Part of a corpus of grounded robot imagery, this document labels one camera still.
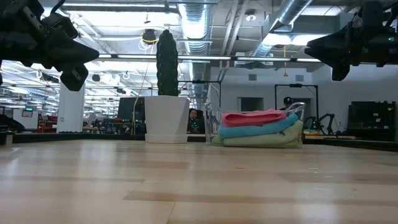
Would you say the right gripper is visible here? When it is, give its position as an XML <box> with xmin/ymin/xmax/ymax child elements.
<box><xmin>304</xmin><ymin>0</ymin><xmax>398</xmax><ymax>82</ymax></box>

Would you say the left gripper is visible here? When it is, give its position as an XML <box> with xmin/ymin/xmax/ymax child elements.
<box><xmin>0</xmin><ymin>0</ymin><xmax>100</xmax><ymax>93</ymax></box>

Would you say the pink microfiber towel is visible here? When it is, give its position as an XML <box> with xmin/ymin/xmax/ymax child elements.
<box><xmin>221</xmin><ymin>108</ymin><xmax>287</xmax><ymax>128</ymax></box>

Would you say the pale green microfiber towel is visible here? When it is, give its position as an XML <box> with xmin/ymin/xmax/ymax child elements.
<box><xmin>222</xmin><ymin>120</ymin><xmax>304</xmax><ymax>147</ymax></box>

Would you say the blue microfiber towel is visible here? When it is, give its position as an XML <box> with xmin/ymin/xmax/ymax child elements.
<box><xmin>217</xmin><ymin>114</ymin><xmax>299</xmax><ymax>139</ymax></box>

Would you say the white pillar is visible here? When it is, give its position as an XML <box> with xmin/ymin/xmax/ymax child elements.
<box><xmin>56</xmin><ymin>82</ymin><xmax>86</xmax><ymax>134</ymax></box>

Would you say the black background monitor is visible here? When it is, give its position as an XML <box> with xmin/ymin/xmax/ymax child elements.
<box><xmin>117</xmin><ymin>96</ymin><xmax>146</xmax><ymax>122</ymax></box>

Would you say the black background cabinet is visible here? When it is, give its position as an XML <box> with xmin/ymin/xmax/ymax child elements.
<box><xmin>347</xmin><ymin>100</ymin><xmax>397</xmax><ymax>141</ymax></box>

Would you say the white hexagonal plant pot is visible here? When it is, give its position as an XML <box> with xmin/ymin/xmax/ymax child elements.
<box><xmin>144</xmin><ymin>95</ymin><xmax>190</xmax><ymax>144</ymax></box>

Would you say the seated person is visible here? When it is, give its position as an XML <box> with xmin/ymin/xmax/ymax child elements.
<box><xmin>188</xmin><ymin>108</ymin><xmax>205</xmax><ymax>134</ymax></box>

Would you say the clear plastic tray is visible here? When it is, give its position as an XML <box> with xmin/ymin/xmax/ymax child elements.
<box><xmin>205</xmin><ymin>101</ymin><xmax>306</xmax><ymax>149</ymax></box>

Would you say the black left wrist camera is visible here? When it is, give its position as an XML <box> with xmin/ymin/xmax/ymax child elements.
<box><xmin>42</xmin><ymin>14</ymin><xmax>78</xmax><ymax>40</ymax></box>

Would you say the black metal gantry frame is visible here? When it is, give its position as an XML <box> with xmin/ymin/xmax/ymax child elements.
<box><xmin>274</xmin><ymin>83</ymin><xmax>320</xmax><ymax>125</ymax></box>
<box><xmin>178</xmin><ymin>80</ymin><xmax>222</xmax><ymax>113</ymax></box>

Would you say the smooth silver ventilation duct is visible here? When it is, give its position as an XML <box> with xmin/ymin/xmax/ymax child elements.
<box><xmin>248</xmin><ymin>0</ymin><xmax>315</xmax><ymax>58</ymax></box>

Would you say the black curved background hose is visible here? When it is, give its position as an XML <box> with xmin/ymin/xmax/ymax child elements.
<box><xmin>0</xmin><ymin>113</ymin><xmax>26</xmax><ymax>133</ymax></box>

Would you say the corrugated silver ventilation duct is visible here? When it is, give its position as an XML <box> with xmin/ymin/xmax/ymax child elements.
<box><xmin>177</xmin><ymin>2</ymin><xmax>213</xmax><ymax>108</ymax></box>

